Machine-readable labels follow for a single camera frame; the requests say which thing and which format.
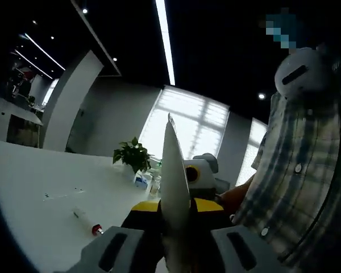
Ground clear bottle green top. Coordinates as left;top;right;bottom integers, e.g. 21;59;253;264
149;160;163;197

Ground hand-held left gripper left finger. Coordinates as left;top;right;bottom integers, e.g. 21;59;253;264
65;200;163;273

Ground potted green plant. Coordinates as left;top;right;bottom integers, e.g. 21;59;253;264
113;136;154;183

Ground skincare spray bottle red collar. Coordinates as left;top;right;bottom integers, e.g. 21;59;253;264
72;206;105;237

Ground white skincare tube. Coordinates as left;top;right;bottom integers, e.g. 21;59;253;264
160;112;193;273

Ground white window blind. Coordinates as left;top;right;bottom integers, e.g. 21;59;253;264
139;85;231;168

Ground long ceiling light strip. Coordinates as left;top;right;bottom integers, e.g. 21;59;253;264
155;0;176;86

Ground white chest device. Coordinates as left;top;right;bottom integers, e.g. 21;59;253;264
274;47;335;102

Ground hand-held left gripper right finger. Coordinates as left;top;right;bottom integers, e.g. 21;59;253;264
190;198;290;273

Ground blue tissue pack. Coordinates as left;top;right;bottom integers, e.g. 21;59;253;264
133;173;153;190

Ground white office desk row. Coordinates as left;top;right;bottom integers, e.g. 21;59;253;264
0;96;44;148

